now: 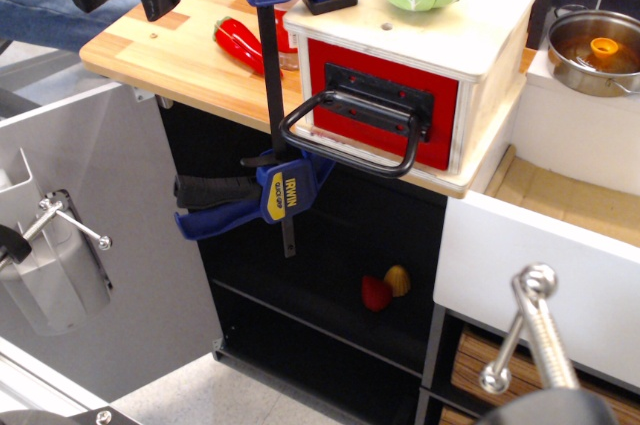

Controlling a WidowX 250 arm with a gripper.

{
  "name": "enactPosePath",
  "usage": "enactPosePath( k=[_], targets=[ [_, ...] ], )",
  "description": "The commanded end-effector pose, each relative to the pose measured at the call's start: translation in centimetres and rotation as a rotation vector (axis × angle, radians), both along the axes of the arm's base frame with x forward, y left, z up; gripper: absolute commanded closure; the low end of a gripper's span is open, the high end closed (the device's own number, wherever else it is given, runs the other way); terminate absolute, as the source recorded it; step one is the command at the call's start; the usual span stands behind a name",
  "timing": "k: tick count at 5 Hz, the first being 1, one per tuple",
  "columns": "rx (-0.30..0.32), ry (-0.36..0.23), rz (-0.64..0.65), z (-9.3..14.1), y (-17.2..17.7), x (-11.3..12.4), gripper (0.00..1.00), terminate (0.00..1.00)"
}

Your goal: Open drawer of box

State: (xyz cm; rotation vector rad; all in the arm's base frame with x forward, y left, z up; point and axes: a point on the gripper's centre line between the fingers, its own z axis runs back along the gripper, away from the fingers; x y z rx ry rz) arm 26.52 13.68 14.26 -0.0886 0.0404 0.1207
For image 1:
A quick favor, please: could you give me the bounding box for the black metal drawer handle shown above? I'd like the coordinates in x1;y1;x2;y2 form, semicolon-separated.
279;63;435;179

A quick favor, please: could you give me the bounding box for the red front wooden drawer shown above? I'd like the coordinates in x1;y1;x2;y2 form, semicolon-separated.
308;39;458;170

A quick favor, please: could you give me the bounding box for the plywood drawer box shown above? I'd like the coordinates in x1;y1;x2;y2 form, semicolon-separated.
284;0;536;183

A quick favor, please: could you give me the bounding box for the wicker basket drawer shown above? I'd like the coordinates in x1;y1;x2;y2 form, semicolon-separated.
450;325;639;425

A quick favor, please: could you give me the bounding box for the blue jeans leg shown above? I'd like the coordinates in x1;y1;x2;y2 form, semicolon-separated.
1;0;147;53

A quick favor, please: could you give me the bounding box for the wooden butcher block board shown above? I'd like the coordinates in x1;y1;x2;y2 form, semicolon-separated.
78;0;537;200

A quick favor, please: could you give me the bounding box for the red toy chili pepper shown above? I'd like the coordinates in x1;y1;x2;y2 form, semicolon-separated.
212;16;266;76

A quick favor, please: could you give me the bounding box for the left silver clamp screw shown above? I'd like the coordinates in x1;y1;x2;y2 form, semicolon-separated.
0;197;113;271

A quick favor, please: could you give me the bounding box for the blue Irwin bar clamp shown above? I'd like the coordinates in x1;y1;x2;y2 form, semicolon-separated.
174;0;358;257

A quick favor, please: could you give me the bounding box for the grey cabinet door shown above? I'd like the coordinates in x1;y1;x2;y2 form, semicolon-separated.
1;84;221;401

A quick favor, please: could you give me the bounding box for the black shelf cabinet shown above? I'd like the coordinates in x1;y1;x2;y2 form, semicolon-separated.
157;99;449;425

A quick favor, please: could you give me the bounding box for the red toy strawberry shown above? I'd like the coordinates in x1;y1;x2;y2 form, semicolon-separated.
361;275;393;312

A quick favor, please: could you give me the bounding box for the yellow toy lemon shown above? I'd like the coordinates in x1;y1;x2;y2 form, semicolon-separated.
383;265;411;298

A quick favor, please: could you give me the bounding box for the stainless steel pot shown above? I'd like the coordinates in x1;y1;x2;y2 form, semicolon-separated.
547;8;639;98

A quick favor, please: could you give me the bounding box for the orange toy in pot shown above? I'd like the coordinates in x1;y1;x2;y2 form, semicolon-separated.
590;37;619;60

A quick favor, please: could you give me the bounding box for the white toy sink counter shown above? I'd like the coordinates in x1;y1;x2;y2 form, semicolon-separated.
433;50;639;390

